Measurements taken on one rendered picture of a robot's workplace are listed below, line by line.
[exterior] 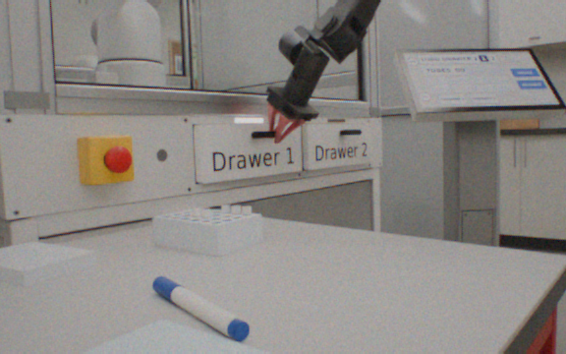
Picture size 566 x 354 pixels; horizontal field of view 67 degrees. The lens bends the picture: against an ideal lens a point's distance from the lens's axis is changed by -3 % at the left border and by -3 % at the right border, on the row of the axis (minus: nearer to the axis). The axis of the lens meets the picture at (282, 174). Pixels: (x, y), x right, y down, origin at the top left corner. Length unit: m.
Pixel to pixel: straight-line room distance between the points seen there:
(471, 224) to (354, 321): 1.37
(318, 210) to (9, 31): 0.78
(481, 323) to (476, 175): 1.34
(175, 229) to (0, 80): 0.32
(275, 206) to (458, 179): 0.82
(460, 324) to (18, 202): 0.58
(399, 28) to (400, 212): 1.00
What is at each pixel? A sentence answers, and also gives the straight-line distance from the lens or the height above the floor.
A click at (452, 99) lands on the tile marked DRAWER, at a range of 1.55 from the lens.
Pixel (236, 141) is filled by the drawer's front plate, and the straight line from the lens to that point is 0.89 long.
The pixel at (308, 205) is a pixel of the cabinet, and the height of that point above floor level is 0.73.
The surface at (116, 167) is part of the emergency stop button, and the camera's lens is 0.68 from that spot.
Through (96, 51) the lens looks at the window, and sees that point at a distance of 0.78.
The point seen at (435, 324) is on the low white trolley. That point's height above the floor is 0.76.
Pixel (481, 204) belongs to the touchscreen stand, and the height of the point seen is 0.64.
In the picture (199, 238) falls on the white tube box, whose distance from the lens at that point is 0.56.
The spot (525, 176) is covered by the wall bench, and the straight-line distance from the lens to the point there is 3.68.
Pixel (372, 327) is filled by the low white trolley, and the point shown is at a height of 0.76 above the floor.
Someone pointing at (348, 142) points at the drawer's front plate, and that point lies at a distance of 1.19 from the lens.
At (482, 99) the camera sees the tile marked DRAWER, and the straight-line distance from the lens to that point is 1.60.
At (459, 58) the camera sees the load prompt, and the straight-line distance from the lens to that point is 1.72.
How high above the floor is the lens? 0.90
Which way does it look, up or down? 5 degrees down
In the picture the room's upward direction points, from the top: 2 degrees counter-clockwise
